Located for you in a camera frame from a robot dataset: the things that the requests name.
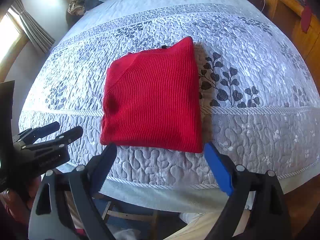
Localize window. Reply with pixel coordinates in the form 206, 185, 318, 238
0, 7, 28, 83

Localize person's left hand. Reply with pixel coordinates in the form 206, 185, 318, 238
0, 177, 42, 207

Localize red knitted sweater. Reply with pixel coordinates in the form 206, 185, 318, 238
99, 37, 203, 153

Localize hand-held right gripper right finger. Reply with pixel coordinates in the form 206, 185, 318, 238
204, 142, 292, 240

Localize dark red hanging cloth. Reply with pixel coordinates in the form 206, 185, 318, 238
301, 5, 313, 33

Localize wooden desk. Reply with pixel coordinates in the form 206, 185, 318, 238
264, 0, 320, 63

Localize grey leaf-print quilt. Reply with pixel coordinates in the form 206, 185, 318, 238
19, 0, 320, 205

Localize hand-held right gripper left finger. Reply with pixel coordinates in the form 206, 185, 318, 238
27, 144, 118, 240

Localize grey curtain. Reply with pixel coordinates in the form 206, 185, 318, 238
10, 0, 55, 54

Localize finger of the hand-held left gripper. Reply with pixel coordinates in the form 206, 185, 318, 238
21, 126, 84, 151
15, 121, 61, 141

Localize wooden stool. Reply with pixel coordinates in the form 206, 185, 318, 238
100, 197, 160, 240

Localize dark blue clothes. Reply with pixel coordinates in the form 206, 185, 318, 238
84, 0, 103, 11

